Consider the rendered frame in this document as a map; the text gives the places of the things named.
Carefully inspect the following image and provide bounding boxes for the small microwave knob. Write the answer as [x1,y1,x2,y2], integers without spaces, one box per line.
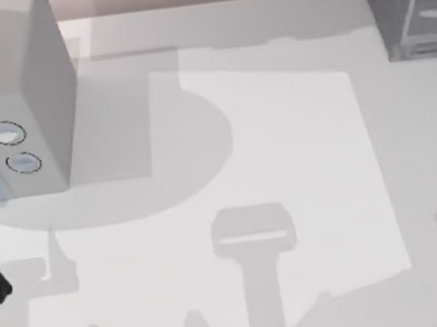
[4,150,44,177]

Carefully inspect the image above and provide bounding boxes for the large microwave knob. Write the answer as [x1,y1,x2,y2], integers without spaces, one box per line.
[0,118,29,147]

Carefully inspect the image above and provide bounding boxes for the pale microwave oven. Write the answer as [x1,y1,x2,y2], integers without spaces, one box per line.
[0,0,92,208]

